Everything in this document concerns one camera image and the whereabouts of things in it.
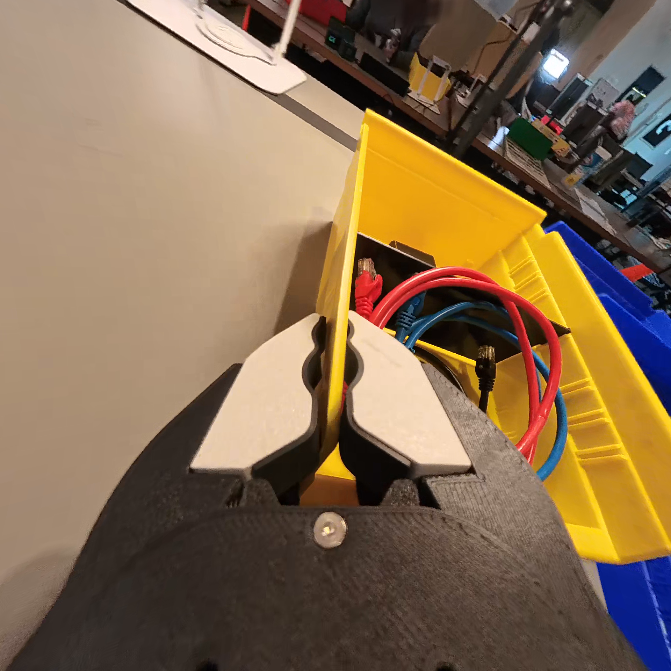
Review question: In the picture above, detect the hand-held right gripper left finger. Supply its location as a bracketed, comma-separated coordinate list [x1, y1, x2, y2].
[190, 313, 327, 493]

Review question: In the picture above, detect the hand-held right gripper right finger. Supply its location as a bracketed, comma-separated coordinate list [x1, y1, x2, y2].
[340, 312, 473, 496]

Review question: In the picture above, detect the black ethernet cable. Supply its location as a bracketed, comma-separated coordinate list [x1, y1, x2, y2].
[419, 345, 498, 413]

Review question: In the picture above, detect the blue ethernet cable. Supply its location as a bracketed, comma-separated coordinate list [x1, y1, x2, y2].
[394, 291, 568, 482]

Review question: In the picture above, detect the red ethernet cable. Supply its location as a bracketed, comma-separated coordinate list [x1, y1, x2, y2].
[343, 257, 563, 467]

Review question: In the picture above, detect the black network switch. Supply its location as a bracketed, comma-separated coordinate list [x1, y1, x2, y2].
[356, 233, 571, 362]

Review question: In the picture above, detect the yellow plastic bin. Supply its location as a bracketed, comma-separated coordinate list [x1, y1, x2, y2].
[299, 109, 671, 564]

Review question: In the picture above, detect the blue plastic bin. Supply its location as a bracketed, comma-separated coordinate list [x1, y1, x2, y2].
[544, 220, 671, 671]

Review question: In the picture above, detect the green plastic bin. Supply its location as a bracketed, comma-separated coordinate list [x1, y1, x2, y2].
[506, 116, 555, 161]

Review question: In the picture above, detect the small yellow bin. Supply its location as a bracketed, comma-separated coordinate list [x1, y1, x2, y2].
[408, 51, 453, 104]

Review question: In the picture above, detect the black metal pole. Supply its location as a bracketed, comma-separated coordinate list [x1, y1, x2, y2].
[446, 0, 572, 158]

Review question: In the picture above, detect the red plastic bin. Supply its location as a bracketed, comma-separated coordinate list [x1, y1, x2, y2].
[299, 0, 348, 24]

